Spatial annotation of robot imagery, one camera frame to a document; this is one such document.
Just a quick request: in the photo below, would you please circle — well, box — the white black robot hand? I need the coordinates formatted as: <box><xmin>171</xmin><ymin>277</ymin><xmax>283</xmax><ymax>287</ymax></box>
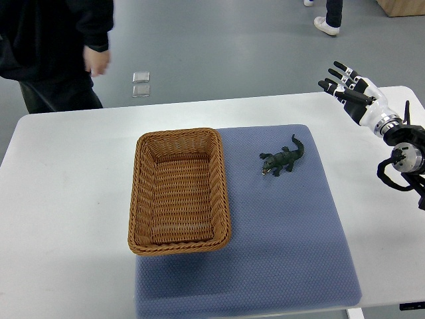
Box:
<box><xmin>318</xmin><ymin>61</ymin><xmax>402</xmax><ymax>137</ymax></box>

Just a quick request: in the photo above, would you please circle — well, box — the dark green toy crocodile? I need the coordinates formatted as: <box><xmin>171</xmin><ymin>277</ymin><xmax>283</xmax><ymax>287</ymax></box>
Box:
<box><xmin>259</xmin><ymin>134</ymin><xmax>305</xmax><ymax>177</ymax></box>

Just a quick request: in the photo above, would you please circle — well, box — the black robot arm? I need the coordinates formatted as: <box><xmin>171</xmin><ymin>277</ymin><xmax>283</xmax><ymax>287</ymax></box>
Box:
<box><xmin>377</xmin><ymin>100</ymin><xmax>424</xmax><ymax>210</ymax></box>

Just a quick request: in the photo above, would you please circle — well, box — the brown wicker basket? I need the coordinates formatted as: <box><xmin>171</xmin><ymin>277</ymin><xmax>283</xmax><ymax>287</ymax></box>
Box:
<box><xmin>127</xmin><ymin>128</ymin><xmax>231</xmax><ymax>257</ymax></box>

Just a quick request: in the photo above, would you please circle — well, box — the white sneaker with leg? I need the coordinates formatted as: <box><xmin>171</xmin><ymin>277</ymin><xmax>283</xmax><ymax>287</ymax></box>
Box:
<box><xmin>313</xmin><ymin>0</ymin><xmax>343</xmax><ymax>36</ymax></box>

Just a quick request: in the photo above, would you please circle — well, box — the wooden box corner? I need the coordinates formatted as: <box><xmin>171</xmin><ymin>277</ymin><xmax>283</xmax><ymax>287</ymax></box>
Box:
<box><xmin>377</xmin><ymin>0</ymin><xmax>425</xmax><ymax>17</ymax></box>

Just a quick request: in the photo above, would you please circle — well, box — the blue textured mat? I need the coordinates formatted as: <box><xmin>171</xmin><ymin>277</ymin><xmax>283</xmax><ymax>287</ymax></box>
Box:
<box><xmin>134</xmin><ymin>124</ymin><xmax>362</xmax><ymax>318</ymax></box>

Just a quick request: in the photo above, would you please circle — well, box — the black table control panel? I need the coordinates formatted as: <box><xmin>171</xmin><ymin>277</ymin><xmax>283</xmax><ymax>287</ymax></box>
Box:
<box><xmin>399</xmin><ymin>301</ymin><xmax>425</xmax><ymax>311</ymax></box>

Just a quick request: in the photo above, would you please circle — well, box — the white table leg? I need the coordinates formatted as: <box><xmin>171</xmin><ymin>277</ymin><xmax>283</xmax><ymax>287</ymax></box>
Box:
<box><xmin>346</xmin><ymin>308</ymin><xmax>365</xmax><ymax>319</ymax></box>

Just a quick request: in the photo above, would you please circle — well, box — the lower metal floor plate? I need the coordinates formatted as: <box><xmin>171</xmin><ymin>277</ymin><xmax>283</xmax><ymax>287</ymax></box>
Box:
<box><xmin>132</xmin><ymin>84</ymin><xmax>150</xmax><ymax>98</ymax></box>

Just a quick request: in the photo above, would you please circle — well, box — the metal floor plate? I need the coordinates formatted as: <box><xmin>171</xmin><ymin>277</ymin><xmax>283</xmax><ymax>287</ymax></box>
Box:
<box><xmin>132</xmin><ymin>71</ymin><xmax>150</xmax><ymax>83</ymax></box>
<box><xmin>132</xmin><ymin>84</ymin><xmax>150</xmax><ymax>98</ymax></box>

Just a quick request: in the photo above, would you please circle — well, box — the upper metal floor plate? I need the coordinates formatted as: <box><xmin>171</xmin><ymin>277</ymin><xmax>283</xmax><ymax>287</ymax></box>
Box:
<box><xmin>132</xmin><ymin>71</ymin><xmax>150</xmax><ymax>83</ymax></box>

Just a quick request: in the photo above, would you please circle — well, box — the person in black clothes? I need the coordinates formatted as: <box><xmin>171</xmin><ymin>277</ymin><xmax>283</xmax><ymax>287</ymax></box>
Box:
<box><xmin>1</xmin><ymin>1</ymin><xmax>114</xmax><ymax>114</ymax></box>

